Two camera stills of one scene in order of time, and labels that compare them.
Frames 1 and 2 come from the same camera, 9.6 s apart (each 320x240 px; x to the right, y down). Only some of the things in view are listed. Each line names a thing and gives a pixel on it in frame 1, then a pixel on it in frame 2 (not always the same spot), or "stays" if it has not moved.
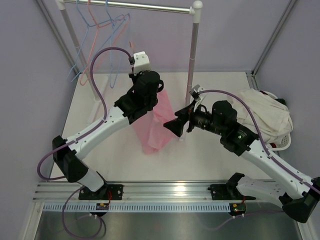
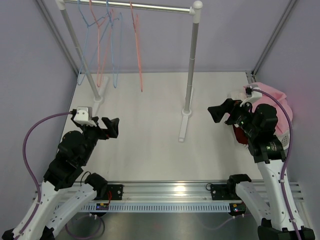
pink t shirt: [153, 134] -> [283, 121]
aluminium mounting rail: [138, 193] stays
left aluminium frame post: [48, 17] stays
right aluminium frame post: [251, 75] stays
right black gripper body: [196, 118] -> [239, 114]
